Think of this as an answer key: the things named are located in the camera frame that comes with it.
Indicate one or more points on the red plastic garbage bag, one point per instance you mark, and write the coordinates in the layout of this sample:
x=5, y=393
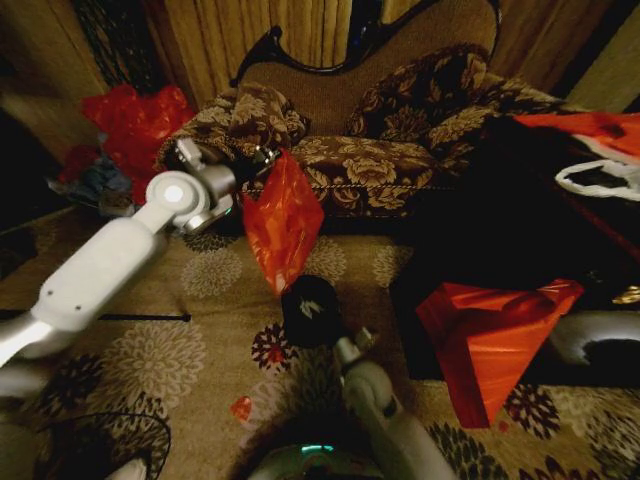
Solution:
x=282, y=220

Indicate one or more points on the dark low table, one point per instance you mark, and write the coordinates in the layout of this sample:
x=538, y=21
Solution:
x=500, y=250

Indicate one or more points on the blue clutter heap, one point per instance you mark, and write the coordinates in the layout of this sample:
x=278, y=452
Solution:
x=102, y=177

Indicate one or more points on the beige pleated curtain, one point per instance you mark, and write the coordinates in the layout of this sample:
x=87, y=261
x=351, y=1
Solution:
x=260, y=25

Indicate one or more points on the red bag with black spot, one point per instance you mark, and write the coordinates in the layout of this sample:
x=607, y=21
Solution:
x=595, y=130

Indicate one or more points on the white plastic bag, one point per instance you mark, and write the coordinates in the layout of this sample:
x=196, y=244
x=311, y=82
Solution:
x=600, y=190

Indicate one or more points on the pale grey curved object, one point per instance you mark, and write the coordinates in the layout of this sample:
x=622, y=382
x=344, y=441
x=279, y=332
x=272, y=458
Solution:
x=570, y=335

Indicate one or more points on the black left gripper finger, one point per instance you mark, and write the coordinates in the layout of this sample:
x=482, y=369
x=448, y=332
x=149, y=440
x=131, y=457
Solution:
x=265, y=154

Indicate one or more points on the white robot front shell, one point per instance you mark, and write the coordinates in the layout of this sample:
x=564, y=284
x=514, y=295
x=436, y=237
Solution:
x=305, y=460

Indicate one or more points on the crumpled red bag pile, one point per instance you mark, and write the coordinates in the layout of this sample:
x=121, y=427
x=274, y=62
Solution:
x=137, y=125

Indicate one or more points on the small red plastic scrap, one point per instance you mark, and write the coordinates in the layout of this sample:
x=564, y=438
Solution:
x=241, y=408

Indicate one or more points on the red bag spread flat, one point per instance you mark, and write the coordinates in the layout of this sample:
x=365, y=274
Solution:
x=490, y=345

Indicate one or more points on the small floral cushion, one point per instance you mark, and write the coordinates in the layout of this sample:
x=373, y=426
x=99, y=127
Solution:
x=250, y=117

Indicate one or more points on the floral patterned rug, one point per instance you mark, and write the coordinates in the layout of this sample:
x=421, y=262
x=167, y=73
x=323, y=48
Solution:
x=200, y=350

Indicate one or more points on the brown floral sofa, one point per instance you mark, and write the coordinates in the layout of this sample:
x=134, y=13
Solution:
x=380, y=170

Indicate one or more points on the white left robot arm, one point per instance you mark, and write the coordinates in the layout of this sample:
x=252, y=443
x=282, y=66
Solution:
x=105, y=260

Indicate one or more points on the large floral cushion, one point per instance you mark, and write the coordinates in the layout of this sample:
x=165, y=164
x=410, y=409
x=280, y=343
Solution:
x=435, y=100

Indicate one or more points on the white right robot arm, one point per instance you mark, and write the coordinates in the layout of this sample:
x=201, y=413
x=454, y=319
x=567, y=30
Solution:
x=385, y=420

